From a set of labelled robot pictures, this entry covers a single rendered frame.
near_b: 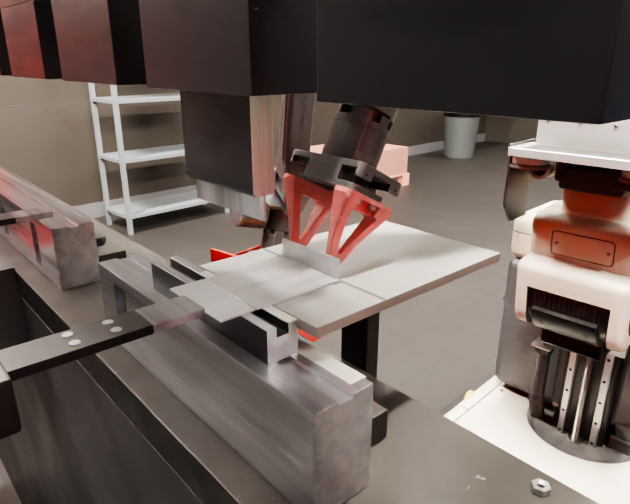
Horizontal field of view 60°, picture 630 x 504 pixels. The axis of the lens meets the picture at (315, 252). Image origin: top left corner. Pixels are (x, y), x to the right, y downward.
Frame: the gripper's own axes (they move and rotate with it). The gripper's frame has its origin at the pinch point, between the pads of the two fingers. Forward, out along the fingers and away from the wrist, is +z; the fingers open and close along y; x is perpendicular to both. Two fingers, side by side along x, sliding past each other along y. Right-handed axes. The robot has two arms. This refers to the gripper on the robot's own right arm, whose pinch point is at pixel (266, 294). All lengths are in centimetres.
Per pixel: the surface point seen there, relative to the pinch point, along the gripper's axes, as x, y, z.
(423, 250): 51, 32, -23
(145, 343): 31, 52, -8
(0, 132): -333, -74, -13
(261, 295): 46, 52, -18
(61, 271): 2.0, 47.1, -8.3
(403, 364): -19, -112, 46
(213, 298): 43, 55, -17
